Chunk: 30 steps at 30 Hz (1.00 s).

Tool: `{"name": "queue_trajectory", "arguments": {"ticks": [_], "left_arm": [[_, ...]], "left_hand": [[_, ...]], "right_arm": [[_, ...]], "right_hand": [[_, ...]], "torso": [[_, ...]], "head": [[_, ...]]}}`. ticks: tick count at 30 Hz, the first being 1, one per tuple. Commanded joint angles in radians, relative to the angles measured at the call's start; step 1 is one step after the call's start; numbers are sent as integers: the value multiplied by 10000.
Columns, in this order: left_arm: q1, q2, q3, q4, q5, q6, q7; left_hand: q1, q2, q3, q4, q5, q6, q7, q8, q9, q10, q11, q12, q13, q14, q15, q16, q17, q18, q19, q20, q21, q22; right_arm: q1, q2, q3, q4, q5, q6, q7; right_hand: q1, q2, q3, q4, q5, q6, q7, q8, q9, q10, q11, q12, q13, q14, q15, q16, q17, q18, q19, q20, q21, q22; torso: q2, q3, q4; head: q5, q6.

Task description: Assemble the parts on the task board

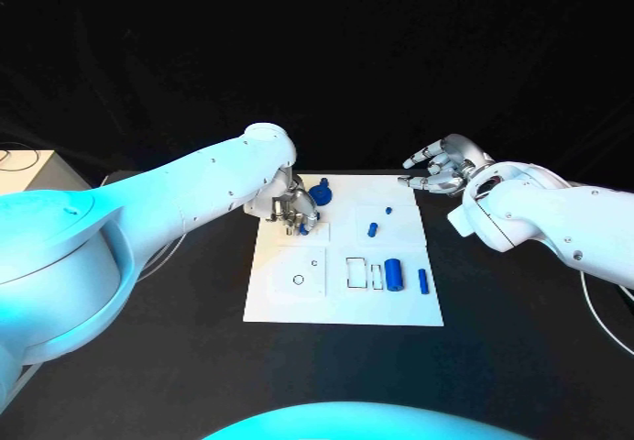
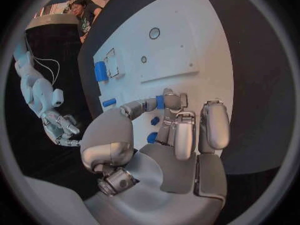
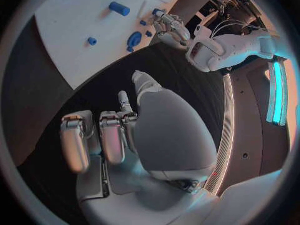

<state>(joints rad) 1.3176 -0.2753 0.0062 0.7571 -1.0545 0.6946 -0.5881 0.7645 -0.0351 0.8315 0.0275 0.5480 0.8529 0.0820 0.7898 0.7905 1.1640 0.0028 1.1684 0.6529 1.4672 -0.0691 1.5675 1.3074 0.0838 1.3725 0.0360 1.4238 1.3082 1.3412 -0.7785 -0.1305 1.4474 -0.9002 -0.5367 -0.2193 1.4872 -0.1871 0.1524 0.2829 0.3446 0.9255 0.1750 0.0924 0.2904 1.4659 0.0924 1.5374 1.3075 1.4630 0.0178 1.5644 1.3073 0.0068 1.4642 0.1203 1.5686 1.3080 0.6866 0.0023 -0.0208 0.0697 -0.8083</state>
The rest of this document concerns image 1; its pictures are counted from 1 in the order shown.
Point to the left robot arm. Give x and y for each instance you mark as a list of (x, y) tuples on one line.
[(197, 178)]

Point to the white task board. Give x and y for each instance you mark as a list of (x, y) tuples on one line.
[(297, 309)]

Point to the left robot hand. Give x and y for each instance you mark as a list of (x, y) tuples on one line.
[(301, 206)]

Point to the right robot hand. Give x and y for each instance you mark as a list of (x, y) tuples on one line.
[(459, 154)]

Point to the long thin blue cylinder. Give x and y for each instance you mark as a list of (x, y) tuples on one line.
[(422, 282)]

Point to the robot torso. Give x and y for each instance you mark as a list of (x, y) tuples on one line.
[(366, 422)]

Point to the short blue cylinder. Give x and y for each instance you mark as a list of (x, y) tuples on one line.
[(371, 229)]

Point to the blue gear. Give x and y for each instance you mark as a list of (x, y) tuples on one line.
[(320, 196)]

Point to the thick blue cylinder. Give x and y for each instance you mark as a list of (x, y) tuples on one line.
[(393, 275)]

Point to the beige desk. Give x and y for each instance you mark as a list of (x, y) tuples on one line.
[(39, 172)]

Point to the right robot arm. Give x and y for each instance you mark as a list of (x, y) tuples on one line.
[(544, 213)]

